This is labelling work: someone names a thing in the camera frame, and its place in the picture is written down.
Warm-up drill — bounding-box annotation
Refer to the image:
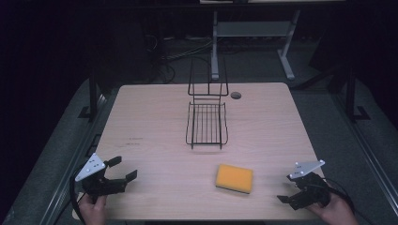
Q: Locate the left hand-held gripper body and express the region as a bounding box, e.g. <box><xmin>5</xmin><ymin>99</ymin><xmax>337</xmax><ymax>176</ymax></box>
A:
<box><xmin>74</xmin><ymin>152</ymin><xmax>129</xmax><ymax>204</ymax></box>

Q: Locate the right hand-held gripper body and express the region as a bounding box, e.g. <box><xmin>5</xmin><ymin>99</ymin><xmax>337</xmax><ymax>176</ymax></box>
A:
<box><xmin>288</xmin><ymin>159</ymin><xmax>331</xmax><ymax>211</ymax></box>

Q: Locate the yellow sponge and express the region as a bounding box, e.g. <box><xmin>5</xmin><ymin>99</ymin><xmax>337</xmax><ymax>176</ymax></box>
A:
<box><xmin>214</xmin><ymin>163</ymin><xmax>254</xmax><ymax>195</ymax></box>

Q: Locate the black wire rack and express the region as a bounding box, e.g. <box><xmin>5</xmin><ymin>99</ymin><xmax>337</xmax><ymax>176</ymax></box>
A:
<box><xmin>185</xmin><ymin>57</ymin><xmax>230</xmax><ymax>151</ymax></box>

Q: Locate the person's left hand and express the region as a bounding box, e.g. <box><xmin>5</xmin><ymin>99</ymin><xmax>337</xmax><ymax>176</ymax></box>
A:
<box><xmin>77</xmin><ymin>194</ymin><xmax>108</xmax><ymax>225</ymax></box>

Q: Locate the person's right hand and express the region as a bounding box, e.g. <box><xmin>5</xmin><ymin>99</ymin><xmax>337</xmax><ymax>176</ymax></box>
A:
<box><xmin>307</xmin><ymin>190</ymin><xmax>360</xmax><ymax>225</ymax></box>

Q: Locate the grey metal stand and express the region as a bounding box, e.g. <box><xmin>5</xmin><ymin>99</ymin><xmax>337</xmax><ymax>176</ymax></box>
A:
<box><xmin>210</xmin><ymin>8</ymin><xmax>302</xmax><ymax>82</ymax></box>

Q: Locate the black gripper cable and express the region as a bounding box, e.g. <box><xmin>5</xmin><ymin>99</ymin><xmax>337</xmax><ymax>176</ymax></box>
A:
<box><xmin>323</xmin><ymin>177</ymin><xmax>376</xmax><ymax>225</ymax></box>
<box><xmin>69</xmin><ymin>163</ymin><xmax>87</xmax><ymax>225</ymax></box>

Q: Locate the aluminium frame rail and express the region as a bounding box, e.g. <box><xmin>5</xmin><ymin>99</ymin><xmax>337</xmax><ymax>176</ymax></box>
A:
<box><xmin>39</xmin><ymin>93</ymin><xmax>109</xmax><ymax>225</ymax></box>
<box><xmin>330</xmin><ymin>92</ymin><xmax>398</xmax><ymax>218</ymax></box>

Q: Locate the black frame post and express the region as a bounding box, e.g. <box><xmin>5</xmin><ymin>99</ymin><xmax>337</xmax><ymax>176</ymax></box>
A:
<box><xmin>343</xmin><ymin>66</ymin><xmax>372</xmax><ymax>122</ymax></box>
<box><xmin>77</xmin><ymin>69</ymin><xmax>105</xmax><ymax>122</ymax></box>

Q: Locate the bundle of floor cables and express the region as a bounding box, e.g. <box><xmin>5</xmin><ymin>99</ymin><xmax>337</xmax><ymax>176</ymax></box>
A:
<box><xmin>144</xmin><ymin>33</ymin><xmax>214</xmax><ymax>84</ymax></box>

